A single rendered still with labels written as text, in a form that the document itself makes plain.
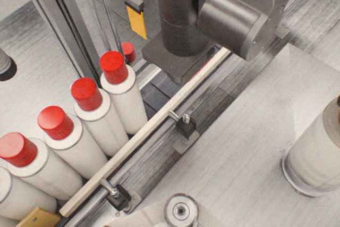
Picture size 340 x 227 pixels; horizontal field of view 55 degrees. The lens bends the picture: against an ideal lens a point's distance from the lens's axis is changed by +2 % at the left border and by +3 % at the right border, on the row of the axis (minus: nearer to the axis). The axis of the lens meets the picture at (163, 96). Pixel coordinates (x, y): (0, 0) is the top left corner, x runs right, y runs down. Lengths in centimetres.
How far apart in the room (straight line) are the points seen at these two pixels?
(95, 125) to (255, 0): 27
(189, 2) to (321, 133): 23
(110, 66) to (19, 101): 37
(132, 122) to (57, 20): 20
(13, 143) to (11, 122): 33
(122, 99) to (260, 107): 27
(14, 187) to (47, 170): 4
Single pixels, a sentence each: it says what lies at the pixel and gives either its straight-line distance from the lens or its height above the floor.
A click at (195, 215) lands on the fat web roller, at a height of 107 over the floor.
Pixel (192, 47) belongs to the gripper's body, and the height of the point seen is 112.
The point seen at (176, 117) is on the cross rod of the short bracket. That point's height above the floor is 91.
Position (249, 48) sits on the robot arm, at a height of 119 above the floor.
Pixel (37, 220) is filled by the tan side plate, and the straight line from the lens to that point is 52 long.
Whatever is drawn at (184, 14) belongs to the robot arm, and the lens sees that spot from 34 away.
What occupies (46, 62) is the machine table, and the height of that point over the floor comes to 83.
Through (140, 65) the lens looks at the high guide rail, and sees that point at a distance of 57.
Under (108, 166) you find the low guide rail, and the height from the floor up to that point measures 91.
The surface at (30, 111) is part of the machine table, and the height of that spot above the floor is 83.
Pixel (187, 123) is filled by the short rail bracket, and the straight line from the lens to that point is 55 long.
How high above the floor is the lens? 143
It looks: 62 degrees down
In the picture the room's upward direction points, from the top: 8 degrees counter-clockwise
